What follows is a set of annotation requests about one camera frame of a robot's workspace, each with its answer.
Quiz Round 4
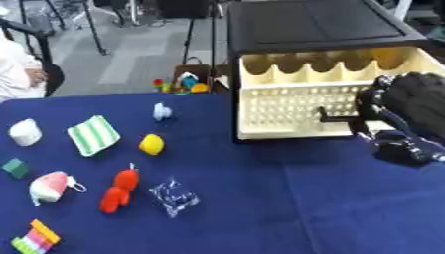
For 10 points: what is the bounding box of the yellow toy lemon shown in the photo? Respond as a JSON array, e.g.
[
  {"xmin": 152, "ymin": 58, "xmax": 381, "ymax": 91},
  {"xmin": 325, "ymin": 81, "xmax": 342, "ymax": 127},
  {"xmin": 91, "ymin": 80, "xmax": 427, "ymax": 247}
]
[{"xmin": 137, "ymin": 133, "xmax": 167, "ymax": 157}]

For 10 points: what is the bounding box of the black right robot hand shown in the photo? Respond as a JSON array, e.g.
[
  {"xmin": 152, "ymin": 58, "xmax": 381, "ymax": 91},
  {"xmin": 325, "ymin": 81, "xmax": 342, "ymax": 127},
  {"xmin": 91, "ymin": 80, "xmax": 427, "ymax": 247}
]
[{"xmin": 351, "ymin": 71, "xmax": 445, "ymax": 168}]

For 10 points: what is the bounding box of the clear plastic packet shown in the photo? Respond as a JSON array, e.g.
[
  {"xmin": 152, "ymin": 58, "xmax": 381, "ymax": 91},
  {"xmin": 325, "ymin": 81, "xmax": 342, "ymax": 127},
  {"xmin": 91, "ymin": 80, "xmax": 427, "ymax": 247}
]
[{"xmin": 147, "ymin": 178, "xmax": 202, "ymax": 219}]

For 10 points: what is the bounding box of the white rounded block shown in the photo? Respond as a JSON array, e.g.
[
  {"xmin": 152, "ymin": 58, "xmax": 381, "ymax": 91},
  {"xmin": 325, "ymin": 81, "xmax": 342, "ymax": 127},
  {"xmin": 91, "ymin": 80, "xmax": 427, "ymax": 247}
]
[{"xmin": 7, "ymin": 118, "xmax": 44, "ymax": 148}]

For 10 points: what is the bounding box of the black chair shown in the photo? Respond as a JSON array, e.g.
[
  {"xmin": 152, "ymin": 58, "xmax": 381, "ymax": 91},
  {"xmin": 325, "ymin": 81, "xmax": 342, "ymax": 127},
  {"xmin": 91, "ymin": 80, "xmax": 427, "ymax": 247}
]
[{"xmin": 0, "ymin": 18, "xmax": 67, "ymax": 98}]

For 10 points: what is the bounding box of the pale compartment drawer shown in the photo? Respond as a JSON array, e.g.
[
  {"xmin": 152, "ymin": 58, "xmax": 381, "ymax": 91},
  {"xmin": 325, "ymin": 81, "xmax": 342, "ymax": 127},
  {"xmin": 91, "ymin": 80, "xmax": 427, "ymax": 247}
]
[{"xmin": 236, "ymin": 46, "xmax": 445, "ymax": 141}]

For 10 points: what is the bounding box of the multicolour building block stack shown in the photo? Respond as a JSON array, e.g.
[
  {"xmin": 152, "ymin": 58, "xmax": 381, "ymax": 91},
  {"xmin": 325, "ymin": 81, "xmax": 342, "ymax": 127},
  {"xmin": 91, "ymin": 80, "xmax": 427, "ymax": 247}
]
[{"xmin": 8, "ymin": 218, "xmax": 63, "ymax": 254}]

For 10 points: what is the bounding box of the black drawer handle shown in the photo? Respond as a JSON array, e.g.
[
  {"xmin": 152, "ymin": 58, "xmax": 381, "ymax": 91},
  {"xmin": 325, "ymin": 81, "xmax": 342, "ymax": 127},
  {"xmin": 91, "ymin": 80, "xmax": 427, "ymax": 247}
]
[{"xmin": 316, "ymin": 106, "xmax": 366, "ymax": 126}]

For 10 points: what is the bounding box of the black tripod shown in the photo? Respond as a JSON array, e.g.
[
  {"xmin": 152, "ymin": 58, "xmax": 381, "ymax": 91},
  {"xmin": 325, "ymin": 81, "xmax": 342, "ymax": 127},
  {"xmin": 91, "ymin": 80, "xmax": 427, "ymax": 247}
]
[{"xmin": 181, "ymin": 0, "xmax": 224, "ymax": 78}]

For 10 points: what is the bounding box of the black cabinet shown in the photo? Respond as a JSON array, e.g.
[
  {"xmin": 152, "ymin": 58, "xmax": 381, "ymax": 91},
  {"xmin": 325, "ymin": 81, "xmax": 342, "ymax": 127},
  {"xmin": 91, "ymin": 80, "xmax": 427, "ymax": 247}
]
[{"xmin": 225, "ymin": 0, "xmax": 433, "ymax": 144}]

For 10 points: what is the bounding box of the brown bag of toys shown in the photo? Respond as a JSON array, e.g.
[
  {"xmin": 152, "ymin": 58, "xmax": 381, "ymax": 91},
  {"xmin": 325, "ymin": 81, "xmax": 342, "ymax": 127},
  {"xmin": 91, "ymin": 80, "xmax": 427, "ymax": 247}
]
[{"xmin": 151, "ymin": 56, "xmax": 231, "ymax": 96}]

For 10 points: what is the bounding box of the red toy figure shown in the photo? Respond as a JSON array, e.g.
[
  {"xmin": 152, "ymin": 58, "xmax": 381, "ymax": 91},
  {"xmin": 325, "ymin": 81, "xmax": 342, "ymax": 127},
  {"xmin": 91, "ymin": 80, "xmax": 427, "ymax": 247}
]
[{"xmin": 98, "ymin": 162, "xmax": 141, "ymax": 215}]

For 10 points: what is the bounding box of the green cube block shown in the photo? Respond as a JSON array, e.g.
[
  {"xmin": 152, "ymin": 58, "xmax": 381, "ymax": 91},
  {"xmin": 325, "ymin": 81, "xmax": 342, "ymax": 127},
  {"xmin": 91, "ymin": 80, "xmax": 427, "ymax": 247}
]
[{"xmin": 0, "ymin": 157, "xmax": 32, "ymax": 180}]

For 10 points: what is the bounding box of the person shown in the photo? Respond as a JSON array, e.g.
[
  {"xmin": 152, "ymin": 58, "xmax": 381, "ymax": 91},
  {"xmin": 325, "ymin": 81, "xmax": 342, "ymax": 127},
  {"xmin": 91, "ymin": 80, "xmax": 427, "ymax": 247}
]
[{"xmin": 0, "ymin": 31, "xmax": 49, "ymax": 103}]

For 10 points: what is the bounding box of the green white striped pouch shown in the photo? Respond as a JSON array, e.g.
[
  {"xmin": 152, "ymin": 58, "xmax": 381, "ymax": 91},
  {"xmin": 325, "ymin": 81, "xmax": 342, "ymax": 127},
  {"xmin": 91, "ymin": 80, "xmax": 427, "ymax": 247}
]
[{"xmin": 66, "ymin": 114, "xmax": 124, "ymax": 158}]

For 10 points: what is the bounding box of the pink white soft toy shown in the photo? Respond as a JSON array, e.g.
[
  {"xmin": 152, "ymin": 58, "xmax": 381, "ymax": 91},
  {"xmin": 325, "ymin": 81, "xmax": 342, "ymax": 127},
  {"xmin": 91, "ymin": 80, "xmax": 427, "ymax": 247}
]
[{"xmin": 28, "ymin": 170, "xmax": 89, "ymax": 207}]

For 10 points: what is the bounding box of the small pale blue toy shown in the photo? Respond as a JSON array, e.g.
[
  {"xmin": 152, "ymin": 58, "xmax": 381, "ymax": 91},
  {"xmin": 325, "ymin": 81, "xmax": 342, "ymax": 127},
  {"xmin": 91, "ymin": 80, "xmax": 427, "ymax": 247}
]
[{"xmin": 151, "ymin": 102, "xmax": 174, "ymax": 122}]

